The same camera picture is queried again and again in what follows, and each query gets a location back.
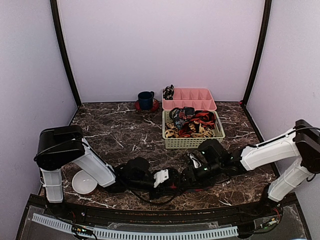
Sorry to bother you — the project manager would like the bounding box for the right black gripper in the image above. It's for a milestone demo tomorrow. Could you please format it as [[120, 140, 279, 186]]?
[[174, 159, 223, 189]]

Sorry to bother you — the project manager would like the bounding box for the red navy striped tie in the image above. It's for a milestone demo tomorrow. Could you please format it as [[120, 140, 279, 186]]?
[[169, 182, 213, 195]]

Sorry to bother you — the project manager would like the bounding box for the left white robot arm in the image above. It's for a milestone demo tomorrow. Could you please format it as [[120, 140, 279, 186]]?
[[33, 125, 181, 218]]

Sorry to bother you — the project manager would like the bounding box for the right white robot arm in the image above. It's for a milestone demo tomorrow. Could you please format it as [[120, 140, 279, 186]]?
[[182, 119, 320, 217]]

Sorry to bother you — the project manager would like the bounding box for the black red striped tie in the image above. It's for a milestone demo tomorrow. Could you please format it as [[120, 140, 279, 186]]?
[[188, 111, 217, 130]]

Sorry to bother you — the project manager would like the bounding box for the green perforated plastic basket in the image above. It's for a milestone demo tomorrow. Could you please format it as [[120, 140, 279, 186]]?
[[162, 110, 226, 149]]

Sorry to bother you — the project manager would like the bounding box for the white bowl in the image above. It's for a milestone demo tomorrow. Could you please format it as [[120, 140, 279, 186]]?
[[71, 170, 98, 195]]

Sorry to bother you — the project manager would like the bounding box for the yellow insect print tie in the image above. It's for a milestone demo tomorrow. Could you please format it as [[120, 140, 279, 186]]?
[[164, 121, 215, 139]]

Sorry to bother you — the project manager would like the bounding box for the dark floral tie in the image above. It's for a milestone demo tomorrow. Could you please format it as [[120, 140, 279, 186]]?
[[169, 107, 195, 130]]

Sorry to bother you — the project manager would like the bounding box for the pink divided organizer box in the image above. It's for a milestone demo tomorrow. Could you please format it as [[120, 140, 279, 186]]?
[[162, 87, 217, 111]]

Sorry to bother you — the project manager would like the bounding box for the red saucer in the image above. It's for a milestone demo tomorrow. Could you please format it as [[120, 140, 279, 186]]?
[[134, 99, 160, 113]]

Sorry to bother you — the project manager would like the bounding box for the dark blue mug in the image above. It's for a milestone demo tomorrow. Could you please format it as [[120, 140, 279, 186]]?
[[138, 91, 155, 111]]

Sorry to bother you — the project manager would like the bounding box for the rolled black floral tie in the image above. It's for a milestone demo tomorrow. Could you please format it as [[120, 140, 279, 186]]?
[[162, 84, 175, 100]]

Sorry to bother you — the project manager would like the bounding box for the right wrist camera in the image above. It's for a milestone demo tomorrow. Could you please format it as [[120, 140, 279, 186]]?
[[185, 152, 204, 169]]

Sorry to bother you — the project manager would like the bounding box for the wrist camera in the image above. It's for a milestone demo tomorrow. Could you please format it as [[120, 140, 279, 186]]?
[[185, 152, 204, 169], [153, 169, 169, 188]]

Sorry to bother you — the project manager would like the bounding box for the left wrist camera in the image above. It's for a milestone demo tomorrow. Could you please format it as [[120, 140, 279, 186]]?
[[153, 169, 169, 188]]

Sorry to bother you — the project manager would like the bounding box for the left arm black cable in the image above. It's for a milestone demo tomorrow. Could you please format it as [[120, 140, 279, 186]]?
[[124, 167, 182, 206]]

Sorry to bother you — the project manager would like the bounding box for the white slotted cable duct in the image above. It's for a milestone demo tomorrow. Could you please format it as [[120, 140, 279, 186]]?
[[31, 213, 239, 240]]

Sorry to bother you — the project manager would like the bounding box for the black front rail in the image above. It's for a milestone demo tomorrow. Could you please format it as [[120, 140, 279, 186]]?
[[50, 202, 283, 225]]

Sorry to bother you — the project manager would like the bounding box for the left black corner post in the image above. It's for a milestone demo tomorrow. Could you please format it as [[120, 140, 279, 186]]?
[[49, 0, 82, 108]]

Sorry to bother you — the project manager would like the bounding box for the black corner post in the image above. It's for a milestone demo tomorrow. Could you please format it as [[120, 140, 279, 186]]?
[[241, 0, 273, 106], [49, 0, 82, 108]]

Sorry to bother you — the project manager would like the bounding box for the right black corner post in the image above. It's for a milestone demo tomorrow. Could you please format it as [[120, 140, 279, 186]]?
[[241, 0, 273, 106]]

